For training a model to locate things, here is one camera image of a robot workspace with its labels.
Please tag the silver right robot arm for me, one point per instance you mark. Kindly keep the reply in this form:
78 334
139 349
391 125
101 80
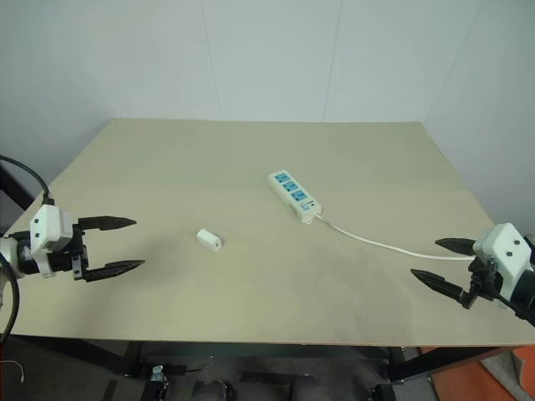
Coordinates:
526 288

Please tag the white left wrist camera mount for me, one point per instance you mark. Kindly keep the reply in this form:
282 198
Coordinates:
44 227

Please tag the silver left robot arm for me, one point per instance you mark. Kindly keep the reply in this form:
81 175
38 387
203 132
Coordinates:
10 252

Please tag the black metal table frame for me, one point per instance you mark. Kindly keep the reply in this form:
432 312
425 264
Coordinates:
251 353

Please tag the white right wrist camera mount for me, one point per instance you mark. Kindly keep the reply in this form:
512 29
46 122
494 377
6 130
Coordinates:
503 246

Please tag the white power strip blue sockets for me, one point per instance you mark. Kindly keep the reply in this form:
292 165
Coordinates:
293 194

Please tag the dark metal frame bar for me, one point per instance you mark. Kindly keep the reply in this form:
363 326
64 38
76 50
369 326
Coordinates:
18 188

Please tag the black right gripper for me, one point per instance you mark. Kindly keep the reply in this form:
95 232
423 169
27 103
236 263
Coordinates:
485 280

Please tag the orange floor mat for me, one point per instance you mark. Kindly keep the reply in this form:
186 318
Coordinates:
472 382

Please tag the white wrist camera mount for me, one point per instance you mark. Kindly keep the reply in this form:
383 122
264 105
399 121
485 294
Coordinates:
503 246
44 227

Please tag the white plug adapter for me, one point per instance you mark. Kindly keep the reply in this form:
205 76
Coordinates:
209 241

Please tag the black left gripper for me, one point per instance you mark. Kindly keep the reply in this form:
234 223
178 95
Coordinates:
62 262

